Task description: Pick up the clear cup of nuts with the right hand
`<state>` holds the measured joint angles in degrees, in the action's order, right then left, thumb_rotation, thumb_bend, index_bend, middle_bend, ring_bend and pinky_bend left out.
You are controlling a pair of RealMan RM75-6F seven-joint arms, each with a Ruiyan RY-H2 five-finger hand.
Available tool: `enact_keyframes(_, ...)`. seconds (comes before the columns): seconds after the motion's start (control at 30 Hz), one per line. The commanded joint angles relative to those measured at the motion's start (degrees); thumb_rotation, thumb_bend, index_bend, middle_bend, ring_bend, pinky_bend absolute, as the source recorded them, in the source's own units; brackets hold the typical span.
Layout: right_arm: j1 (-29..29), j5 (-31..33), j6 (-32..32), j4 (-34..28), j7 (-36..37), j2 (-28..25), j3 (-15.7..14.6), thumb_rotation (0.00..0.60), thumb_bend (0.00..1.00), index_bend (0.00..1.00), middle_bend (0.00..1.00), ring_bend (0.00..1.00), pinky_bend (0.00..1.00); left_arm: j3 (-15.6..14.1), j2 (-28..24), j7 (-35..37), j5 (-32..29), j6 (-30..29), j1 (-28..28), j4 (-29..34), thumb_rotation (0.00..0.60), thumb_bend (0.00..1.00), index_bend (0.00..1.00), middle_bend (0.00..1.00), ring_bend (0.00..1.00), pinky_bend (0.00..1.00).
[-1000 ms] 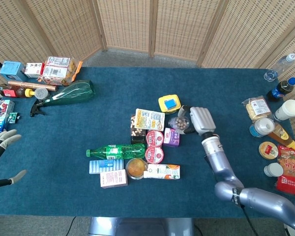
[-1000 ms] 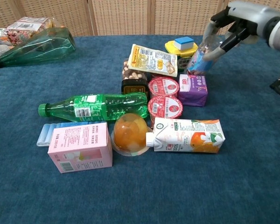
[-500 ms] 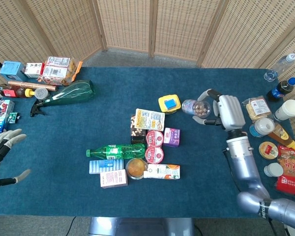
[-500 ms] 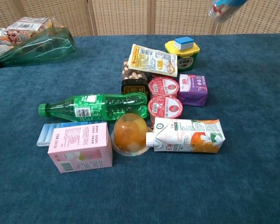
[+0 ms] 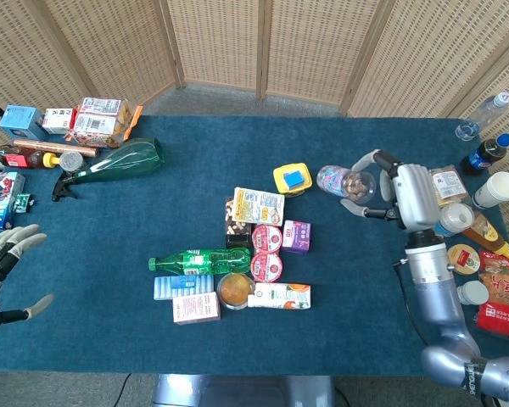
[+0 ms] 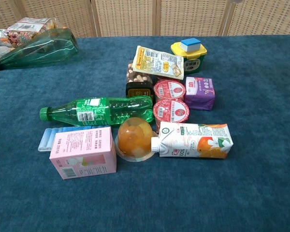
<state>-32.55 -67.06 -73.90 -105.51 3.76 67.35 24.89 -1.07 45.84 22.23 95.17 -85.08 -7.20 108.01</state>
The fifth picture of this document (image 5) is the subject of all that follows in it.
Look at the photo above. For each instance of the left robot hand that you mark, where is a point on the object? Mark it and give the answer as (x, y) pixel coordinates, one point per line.
(8, 250)

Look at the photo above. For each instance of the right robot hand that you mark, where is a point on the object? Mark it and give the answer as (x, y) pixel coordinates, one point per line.
(413, 195)

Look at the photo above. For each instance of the clear jar with nuts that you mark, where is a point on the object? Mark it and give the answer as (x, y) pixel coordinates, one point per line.
(343, 182)

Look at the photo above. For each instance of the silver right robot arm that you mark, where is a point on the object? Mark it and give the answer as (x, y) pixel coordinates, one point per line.
(432, 288)

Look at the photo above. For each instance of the round tin with red label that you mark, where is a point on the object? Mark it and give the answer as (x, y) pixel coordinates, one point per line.
(463, 259)

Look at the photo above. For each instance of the red lidded round cup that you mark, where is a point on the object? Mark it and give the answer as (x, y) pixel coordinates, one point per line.
(267, 238)
(266, 267)

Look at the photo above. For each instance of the clear cracker packet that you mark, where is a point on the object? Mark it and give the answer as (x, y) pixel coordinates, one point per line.
(449, 184)

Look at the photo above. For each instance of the white lidded jar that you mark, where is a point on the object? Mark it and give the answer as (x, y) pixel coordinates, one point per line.
(456, 218)

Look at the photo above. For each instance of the small green packet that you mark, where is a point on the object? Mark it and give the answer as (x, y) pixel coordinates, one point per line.
(22, 203)

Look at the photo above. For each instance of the blue toothpaste box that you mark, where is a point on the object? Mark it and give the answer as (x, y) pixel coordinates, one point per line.
(0, 199)

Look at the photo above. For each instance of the white paper cup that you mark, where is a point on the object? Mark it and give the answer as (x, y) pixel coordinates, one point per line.
(496, 190)

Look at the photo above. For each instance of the cola bottle with blue cap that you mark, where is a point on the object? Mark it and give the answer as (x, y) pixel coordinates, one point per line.
(488, 152)

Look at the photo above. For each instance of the honey squeeze bottle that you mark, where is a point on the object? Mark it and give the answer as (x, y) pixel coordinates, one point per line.
(490, 235)

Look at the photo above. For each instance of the tea bottle with yellow cap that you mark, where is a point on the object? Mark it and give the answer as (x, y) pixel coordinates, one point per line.
(23, 159)

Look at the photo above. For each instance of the clear water bottle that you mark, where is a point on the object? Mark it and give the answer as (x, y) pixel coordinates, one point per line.
(483, 114)

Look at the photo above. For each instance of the cup with silver lid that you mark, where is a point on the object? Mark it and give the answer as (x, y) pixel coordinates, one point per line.
(71, 161)

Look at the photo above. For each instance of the copper coloured tube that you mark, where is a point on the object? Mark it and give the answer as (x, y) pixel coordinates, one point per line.
(55, 148)

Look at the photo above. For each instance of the small white capped bottle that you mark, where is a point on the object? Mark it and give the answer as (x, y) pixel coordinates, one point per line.
(474, 293)

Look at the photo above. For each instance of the yellow box with blue lid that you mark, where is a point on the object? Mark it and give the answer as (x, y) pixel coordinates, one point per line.
(292, 179)

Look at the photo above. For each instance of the purple cardboard box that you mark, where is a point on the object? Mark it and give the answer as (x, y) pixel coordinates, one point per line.
(297, 237)

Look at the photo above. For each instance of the red snack bag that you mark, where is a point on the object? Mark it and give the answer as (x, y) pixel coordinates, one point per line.
(505, 280)

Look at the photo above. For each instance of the blue cardboard box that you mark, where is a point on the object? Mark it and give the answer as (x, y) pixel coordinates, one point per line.
(19, 120)

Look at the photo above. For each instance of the small white milk carton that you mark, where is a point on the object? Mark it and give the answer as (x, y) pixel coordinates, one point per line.
(57, 120)

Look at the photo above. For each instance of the large green spray bottle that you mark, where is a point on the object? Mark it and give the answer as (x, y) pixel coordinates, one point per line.
(123, 163)

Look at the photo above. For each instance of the blue table cloth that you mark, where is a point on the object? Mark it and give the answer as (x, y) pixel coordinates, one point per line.
(152, 220)

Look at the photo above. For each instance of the floral print snack pack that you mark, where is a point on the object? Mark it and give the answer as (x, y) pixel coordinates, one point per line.
(95, 129)

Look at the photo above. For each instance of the red flat package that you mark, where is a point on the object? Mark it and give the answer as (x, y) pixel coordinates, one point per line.
(502, 320)

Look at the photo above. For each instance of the yellow snack packet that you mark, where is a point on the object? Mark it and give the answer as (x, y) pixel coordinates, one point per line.
(258, 206)

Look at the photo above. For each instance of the orange juice carton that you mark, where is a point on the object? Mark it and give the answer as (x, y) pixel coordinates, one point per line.
(284, 296)

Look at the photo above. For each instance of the light blue ribbed pack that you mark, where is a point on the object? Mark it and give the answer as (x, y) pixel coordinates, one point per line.
(169, 288)

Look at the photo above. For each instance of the clear cookie package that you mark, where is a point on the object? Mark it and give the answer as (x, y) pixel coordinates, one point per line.
(106, 107)

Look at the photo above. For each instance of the dark chocolate box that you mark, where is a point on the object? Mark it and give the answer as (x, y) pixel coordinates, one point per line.
(237, 238)

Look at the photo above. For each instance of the pink cardboard box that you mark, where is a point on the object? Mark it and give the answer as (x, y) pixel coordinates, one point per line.
(197, 308)

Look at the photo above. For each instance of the orange fruit jelly cup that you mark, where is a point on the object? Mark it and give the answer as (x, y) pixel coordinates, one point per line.
(234, 291)

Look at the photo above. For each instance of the green plastic soda bottle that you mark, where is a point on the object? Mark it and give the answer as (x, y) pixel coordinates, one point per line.
(212, 259)

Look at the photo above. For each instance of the wicker folding screen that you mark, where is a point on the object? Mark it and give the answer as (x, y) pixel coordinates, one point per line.
(220, 42)

